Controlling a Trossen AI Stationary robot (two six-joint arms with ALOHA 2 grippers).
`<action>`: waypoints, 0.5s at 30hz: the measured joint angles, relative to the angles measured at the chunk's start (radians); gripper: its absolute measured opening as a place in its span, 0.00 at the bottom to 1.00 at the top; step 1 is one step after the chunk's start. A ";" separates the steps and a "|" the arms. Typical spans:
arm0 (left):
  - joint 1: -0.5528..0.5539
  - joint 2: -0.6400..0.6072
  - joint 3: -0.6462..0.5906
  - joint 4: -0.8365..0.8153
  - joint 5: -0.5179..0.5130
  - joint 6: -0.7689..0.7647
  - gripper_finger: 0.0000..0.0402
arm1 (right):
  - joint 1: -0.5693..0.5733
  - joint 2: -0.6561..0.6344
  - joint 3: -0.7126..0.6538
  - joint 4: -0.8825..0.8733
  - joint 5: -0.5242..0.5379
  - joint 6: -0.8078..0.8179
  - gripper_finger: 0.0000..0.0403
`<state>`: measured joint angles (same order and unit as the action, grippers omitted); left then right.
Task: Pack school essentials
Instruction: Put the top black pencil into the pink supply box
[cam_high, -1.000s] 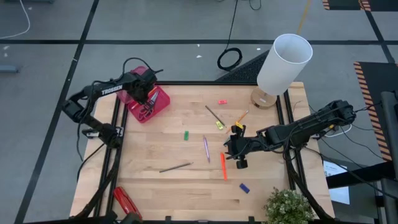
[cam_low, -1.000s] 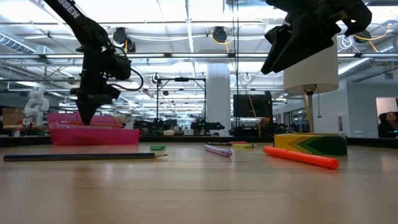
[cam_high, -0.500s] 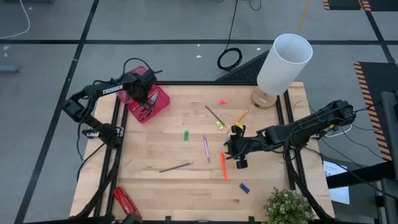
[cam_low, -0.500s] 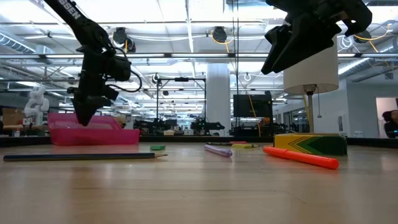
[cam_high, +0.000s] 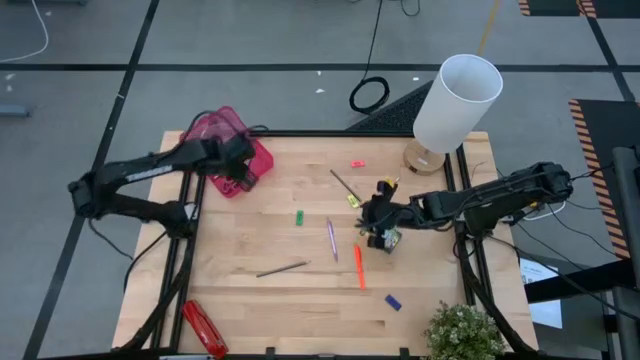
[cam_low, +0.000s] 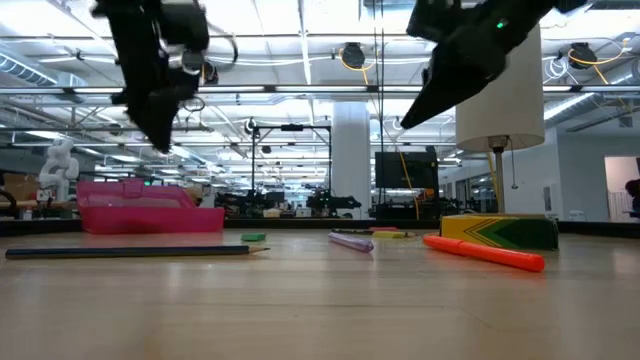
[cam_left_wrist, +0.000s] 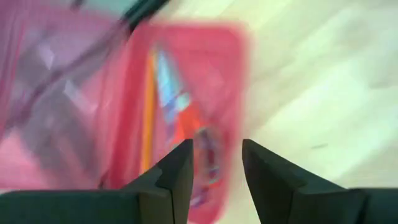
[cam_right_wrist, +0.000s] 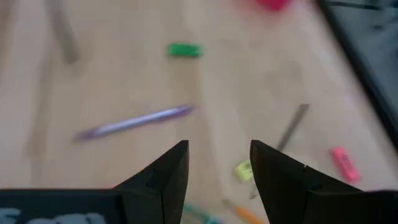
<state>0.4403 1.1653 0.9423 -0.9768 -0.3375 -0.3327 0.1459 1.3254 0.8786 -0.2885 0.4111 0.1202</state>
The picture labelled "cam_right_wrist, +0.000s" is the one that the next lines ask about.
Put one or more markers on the yellow eraser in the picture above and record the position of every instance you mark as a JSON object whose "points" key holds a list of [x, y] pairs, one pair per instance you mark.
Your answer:
{"points": [[244, 170]]}

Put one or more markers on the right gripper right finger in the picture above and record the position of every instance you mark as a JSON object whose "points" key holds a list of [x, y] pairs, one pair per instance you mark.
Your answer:
{"points": [[289, 193]]}

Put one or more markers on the blue purple pen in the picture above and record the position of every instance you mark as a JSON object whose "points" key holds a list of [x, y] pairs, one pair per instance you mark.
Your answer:
{"points": [[202, 214]]}

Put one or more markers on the pink eraser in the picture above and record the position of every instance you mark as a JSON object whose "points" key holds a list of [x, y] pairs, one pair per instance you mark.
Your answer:
{"points": [[345, 165]]}

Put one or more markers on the black aluminium table frame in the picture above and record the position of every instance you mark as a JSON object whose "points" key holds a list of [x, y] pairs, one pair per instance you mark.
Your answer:
{"points": [[360, 74]]}

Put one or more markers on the orange pencil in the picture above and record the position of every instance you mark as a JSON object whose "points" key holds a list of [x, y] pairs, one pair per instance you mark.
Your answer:
{"points": [[245, 213]]}

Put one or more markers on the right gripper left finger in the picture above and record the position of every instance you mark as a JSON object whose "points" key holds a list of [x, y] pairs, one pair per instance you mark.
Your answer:
{"points": [[161, 186]]}

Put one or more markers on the pink transparent pencil case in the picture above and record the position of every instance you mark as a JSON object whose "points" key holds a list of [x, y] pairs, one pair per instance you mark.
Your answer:
{"points": [[273, 3]]}

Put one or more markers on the grey pencil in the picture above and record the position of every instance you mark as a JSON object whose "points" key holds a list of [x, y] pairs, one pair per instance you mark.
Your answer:
{"points": [[66, 43]]}

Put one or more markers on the green eraser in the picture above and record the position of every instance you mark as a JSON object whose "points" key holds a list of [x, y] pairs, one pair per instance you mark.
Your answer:
{"points": [[185, 50]]}

